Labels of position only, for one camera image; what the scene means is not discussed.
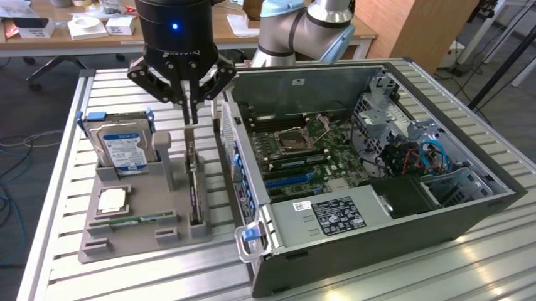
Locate wooden cabinet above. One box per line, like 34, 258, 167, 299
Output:
353, 0, 482, 75

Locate grey plastic parts rack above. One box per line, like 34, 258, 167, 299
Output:
78, 131, 214, 264

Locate blue expansion slot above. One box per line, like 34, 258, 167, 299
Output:
264, 174, 317, 189

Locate green installed RAM stick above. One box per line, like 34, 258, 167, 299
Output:
268, 151, 331, 167

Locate small white box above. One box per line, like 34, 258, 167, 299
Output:
105, 16, 137, 36

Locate green motherboard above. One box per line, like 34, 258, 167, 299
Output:
246, 111, 373, 203

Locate silver slotted disk bay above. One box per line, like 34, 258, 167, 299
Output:
421, 167, 495, 208

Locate black tripod pole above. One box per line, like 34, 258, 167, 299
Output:
467, 29, 536, 110

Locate brown cardboard box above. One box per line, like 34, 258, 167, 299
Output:
242, 0, 266, 19

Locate white labelled cardboard box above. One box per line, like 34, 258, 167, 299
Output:
11, 21, 57, 39

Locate grey power supply unit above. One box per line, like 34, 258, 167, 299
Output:
270, 184, 393, 248

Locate open black PC case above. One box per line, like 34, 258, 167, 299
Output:
212, 61, 530, 299

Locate CPU socket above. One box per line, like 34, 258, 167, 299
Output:
272, 127, 313, 155

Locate metal socket cover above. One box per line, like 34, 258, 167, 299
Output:
304, 112, 336, 148

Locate Nvidia graphics card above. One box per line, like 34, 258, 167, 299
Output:
184, 124, 208, 226

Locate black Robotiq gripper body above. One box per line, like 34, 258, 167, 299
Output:
134, 0, 220, 83

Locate blue data wire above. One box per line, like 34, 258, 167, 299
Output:
421, 140, 452, 173

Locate green loose RAM stick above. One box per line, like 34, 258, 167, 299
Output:
91, 212, 174, 227

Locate hard disk with blue carrier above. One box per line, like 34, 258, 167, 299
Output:
77, 108, 158, 176

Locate white paper stack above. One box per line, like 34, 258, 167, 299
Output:
228, 14, 264, 38

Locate flat black device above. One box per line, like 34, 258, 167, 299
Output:
12, 18, 51, 28

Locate silver CPU chip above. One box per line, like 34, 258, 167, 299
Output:
97, 189, 129, 214

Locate long black expansion slot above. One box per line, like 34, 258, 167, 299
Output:
266, 165, 316, 180

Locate silver metal disk bay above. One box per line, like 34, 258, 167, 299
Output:
352, 92, 416, 145

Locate loose printed papers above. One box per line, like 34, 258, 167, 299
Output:
0, 5, 42, 19

